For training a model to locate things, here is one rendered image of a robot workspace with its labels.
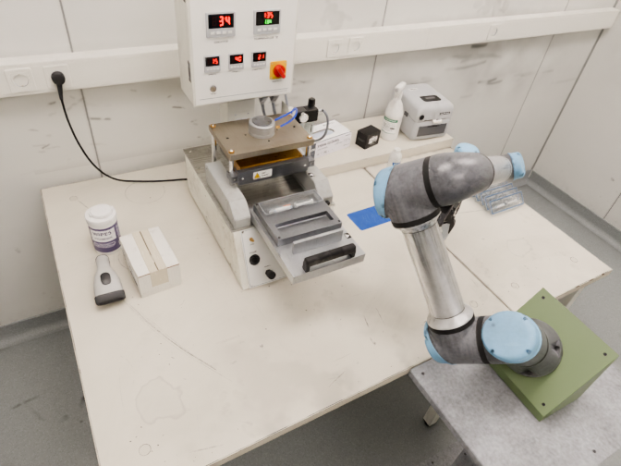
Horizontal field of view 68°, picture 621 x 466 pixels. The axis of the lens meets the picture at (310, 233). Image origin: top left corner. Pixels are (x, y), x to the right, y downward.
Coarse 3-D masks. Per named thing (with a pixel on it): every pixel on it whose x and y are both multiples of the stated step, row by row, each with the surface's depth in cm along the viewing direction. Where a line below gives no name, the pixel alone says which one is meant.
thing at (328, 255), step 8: (336, 248) 119; (344, 248) 120; (352, 248) 120; (312, 256) 116; (320, 256) 117; (328, 256) 118; (336, 256) 119; (352, 256) 123; (304, 264) 117; (312, 264) 116
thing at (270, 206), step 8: (304, 192) 137; (312, 192) 137; (272, 200) 132; (280, 200) 133; (288, 200) 133; (296, 200) 134; (304, 200) 134; (312, 200) 134; (320, 200) 135; (264, 208) 129; (272, 208) 130; (280, 208) 130; (288, 208) 130
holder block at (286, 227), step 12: (324, 204) 135; (264, 216) 128; (276, 216) 129; (288, 216) 129; (300, 216) 130; (312, 216) 132; (324, 216) 133; (336, 216) 131; (276, 228) 125; (288, 228) 128; (300, 228) 126; (312, 228) 126; (324, 228) 128; (336, 228) 131; (276, 240) 123; (288, 240) 124
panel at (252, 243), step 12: (252, 228) 135; (252, 240) 134; (252, 252) 137; (264, 252) 139; (252, 264) 137; (264, 264) 140; (276, 264) 142; (252, 276) 139; (264, 276) 141; (276, 276) 143
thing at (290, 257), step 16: (256, 224) 131; (272, 240) 125; (304, 240) 120; (320, 240) 123; (336, 240) 127; (352, 240) 128; (288, 256) 121; (304, 256) 122; (288, 272) 118; (304, 272) 117; (320, 272) 120
